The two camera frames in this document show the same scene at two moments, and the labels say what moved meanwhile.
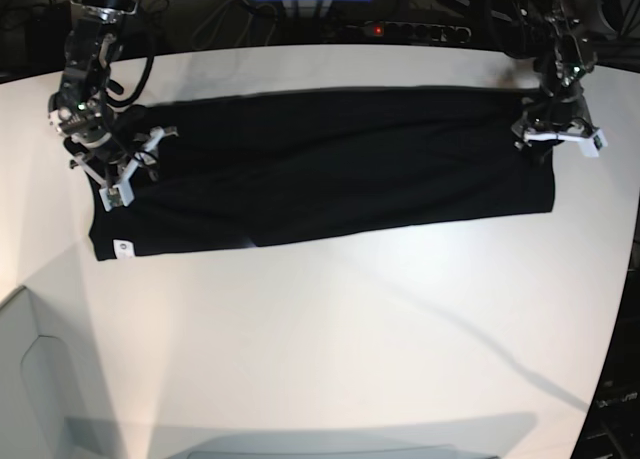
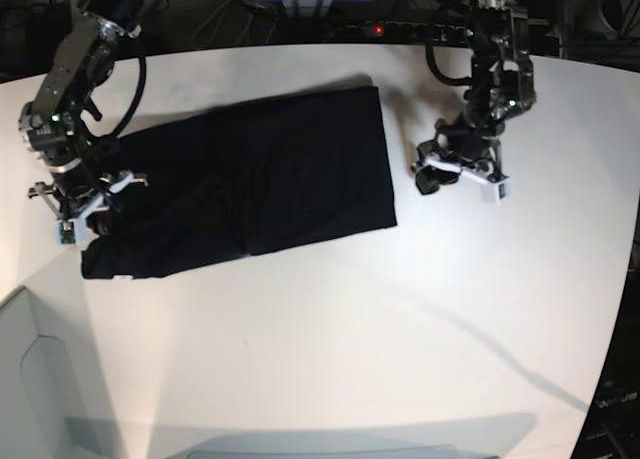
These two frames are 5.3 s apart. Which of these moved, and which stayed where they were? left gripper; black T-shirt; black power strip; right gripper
Moved: right gripper; left gripper; black T-shirt
Stayed: black power strip
